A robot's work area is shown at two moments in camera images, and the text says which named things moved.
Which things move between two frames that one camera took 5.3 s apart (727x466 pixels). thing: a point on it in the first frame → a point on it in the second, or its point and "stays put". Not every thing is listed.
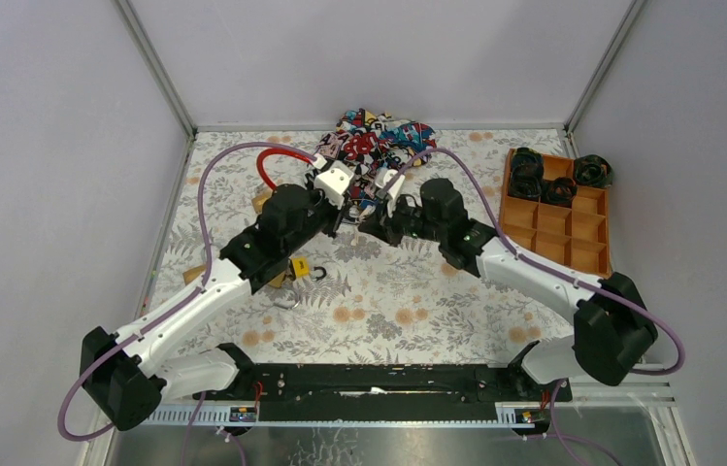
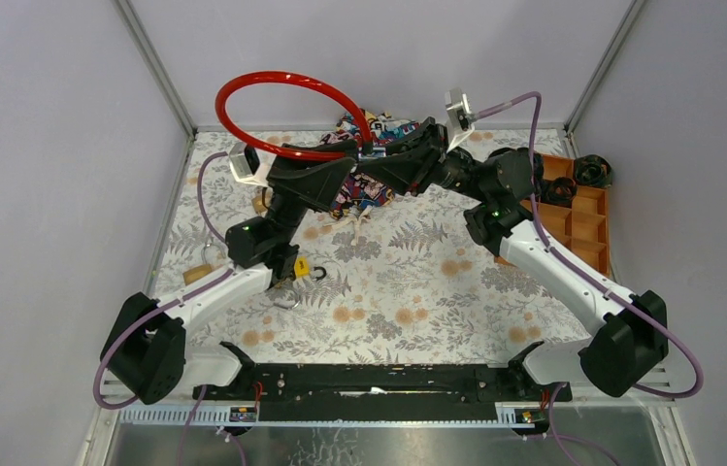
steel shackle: (286, 307) stays put
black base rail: (387, 393) stays put
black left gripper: (330, 218) → (287, 182)
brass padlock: (192, 274) stays put
